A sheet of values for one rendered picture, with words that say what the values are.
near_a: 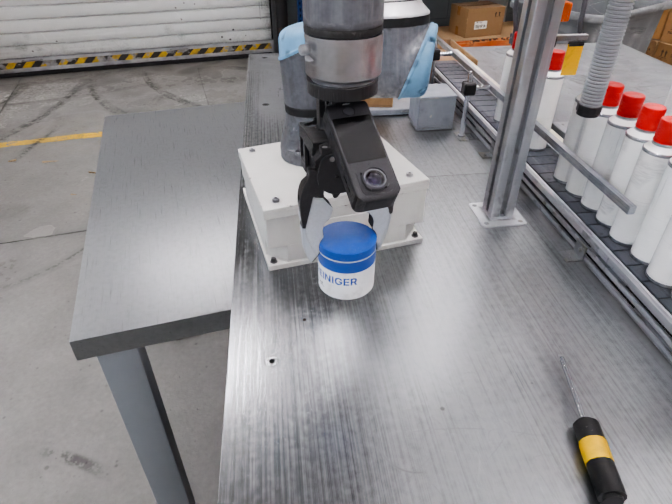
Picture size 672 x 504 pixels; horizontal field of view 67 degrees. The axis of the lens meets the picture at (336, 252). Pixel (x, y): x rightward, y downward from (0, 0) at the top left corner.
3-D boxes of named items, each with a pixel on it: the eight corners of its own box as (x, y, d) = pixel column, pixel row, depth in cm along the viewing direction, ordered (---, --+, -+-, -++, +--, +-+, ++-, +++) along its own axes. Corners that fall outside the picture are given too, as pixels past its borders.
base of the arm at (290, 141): (368, 161, 91) (367, 106, 86) (286, 172, 89) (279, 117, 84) (350, 133, 104) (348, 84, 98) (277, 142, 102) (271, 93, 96)
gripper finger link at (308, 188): (325, 224, 59) (349, 157, 54) (329, 233, 57) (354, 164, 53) (287, 219, 57) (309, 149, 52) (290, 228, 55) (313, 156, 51)
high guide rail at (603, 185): (634, 214, 76) (637, 206, 76) (626, 215, 76) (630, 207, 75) (436, 39, 162) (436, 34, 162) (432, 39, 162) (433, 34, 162)
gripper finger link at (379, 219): (384, 218, 66) (364, 161, 60) (402, 243, 62) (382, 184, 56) (362, 229, 66) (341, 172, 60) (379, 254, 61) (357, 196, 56)
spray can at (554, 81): (549, 151, 110) (576, 53, 98) (527, 152, 110) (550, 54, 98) (539, 141, 115) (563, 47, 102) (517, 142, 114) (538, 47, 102)
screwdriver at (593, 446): (623, 510, 52) (634, 495, 50) (594, 508, 52) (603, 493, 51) (568, 363, 68) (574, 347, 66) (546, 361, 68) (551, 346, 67)
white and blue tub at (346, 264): (382, 294, 61) (385, 247, 57) (327, 305, 60) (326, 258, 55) (362, 261, 67) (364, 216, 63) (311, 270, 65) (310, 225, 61)
